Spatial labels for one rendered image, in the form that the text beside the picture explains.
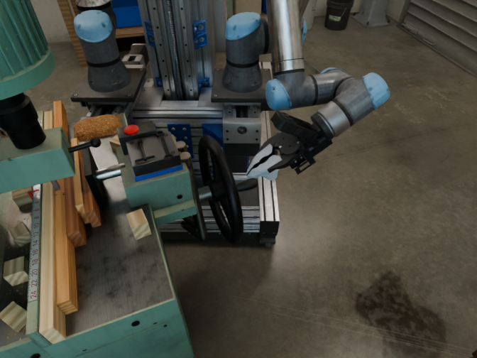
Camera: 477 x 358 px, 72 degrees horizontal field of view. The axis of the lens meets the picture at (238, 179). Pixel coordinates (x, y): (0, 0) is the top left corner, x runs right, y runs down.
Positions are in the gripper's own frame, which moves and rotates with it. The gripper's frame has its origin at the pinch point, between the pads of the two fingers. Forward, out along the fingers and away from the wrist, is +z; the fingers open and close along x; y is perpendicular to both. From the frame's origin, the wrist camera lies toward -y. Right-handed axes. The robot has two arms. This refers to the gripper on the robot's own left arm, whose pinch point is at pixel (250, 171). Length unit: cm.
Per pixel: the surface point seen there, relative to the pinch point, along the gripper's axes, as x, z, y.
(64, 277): -15.0, 32.5, -23.0
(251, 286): 14, 37, 83
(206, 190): 5.2, 12.2, 1.9
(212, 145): 6.5, 3.4, -7.6
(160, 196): -0.4, 18.0, -11.2
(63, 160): 2.3, 24.3, -29.8
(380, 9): 254, -195, 201
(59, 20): 334, 88, 31
